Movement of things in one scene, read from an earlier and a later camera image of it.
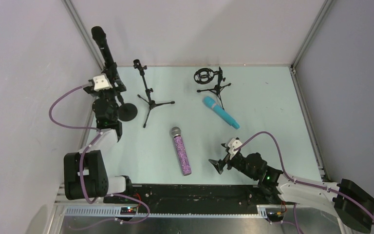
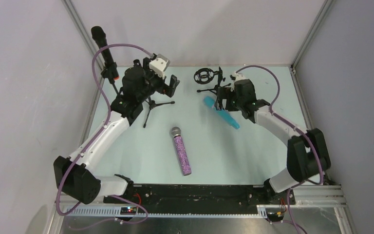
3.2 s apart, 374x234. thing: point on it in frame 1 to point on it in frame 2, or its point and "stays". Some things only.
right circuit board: x=275 y=216 stays
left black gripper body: x=115 y=83 to x=166 y=86
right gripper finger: x=218 y=165 to x=218 y=101
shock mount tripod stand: x=205 y=75 stays
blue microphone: x=220 y=112 stays
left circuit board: x=128 y=210 stays
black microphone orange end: x=99 y=34 stays
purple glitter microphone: x=176 y=132 stays
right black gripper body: x=227 y=159 to x=222 y=98
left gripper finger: x=117 y=78 to x=174 y=83
